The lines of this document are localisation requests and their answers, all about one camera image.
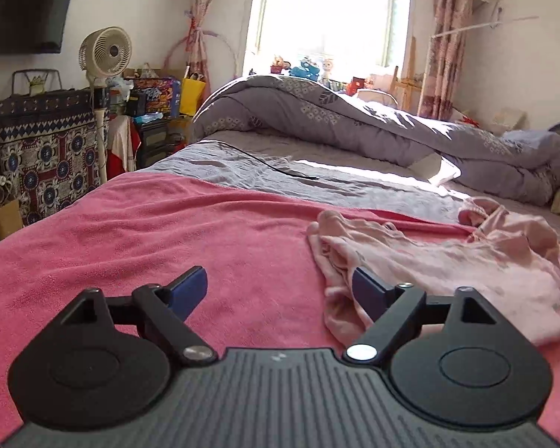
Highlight wire rack with frog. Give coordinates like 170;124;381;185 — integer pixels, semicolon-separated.
12;69;63;97

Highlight pink blanket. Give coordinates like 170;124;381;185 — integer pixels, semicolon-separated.
0;172;560;448

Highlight pink ruffled pants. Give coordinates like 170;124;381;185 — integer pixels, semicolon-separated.
308;196;560;347

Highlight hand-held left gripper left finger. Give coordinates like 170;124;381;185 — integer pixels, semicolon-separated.
58;266;218;367

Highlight yellow bag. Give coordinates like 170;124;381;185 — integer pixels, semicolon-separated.
180;72;207;117

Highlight pink hula hoop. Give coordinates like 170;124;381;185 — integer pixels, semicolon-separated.
162;29;239;85

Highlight pink floral curtain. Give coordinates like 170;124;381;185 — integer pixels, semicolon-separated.
187;0;225;76
417;0;475;122

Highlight window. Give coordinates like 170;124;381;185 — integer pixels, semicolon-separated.
243;0;411;85

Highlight light blue pillow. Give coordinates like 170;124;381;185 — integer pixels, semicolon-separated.
501;130;560;151

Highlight white clothes rail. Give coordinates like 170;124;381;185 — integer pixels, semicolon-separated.
426;15;541;117

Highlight cream standing fan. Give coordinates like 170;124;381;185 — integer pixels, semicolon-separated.
78;27;133;186

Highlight black cable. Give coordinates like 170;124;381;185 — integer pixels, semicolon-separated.
223;141;319;181

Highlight patterned covered cabinet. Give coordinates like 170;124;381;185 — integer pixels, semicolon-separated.
0;88;111;228

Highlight colourful toy box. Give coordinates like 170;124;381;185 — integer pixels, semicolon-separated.
130;77;184;116

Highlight grey patterned quilt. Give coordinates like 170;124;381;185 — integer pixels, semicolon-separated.
191;75;560;206

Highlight blue plush toy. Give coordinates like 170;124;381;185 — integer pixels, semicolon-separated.
289;58;324;81

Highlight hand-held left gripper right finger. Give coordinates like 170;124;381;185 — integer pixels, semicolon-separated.
346;267;501;367

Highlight grey bed sheet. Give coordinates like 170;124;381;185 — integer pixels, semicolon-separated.
144;130;554;229

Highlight red and white cloth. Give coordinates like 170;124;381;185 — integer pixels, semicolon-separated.
106;114;141;174

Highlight wooden easel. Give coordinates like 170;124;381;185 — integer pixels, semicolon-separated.
392;37;426;113

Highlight black storage drawers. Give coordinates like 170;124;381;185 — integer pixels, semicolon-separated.
137;120;188;169

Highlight cardboard box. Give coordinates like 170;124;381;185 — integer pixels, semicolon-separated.
0;197;25;244

